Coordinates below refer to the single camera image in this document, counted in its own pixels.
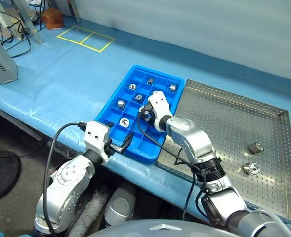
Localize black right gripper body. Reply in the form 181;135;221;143
142;103;156;121

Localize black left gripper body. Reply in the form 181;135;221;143
107;139;123;156

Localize orange brown block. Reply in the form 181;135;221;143
41;7;64;30

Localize grey robot torso cover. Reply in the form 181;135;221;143
88;218;235;237

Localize grey slanted metal bar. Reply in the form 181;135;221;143
68;0;81;22

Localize white metal frame post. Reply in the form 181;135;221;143
0;0;21;39

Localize blue compartment tray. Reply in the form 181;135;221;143
94;65;185;165

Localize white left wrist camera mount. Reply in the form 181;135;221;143
83;120;111;165

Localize grey foam wrapped tube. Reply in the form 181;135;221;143
68;187;111;237

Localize perforated metal tray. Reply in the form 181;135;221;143
156;79;291;225

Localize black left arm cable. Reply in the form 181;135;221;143
42;121;88;237

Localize silver rounded leg part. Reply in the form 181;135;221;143
104;184;137;227

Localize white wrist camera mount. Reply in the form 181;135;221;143
83;120;111;165
147;90;172;132

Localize silver metal frame post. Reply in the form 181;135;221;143
13;0;44;45

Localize black loose cable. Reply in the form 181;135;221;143
0;7;32;59

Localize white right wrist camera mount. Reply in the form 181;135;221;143
147;90;172;132

